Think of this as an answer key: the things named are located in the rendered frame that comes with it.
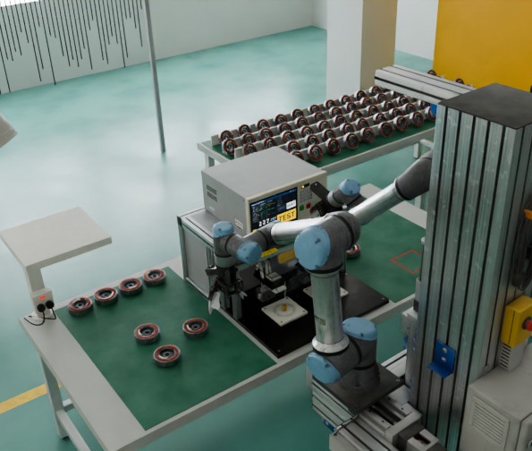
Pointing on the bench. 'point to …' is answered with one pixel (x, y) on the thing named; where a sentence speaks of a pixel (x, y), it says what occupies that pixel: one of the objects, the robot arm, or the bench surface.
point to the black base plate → (358, 297)
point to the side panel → (195, 262)
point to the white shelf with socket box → (51, 250)
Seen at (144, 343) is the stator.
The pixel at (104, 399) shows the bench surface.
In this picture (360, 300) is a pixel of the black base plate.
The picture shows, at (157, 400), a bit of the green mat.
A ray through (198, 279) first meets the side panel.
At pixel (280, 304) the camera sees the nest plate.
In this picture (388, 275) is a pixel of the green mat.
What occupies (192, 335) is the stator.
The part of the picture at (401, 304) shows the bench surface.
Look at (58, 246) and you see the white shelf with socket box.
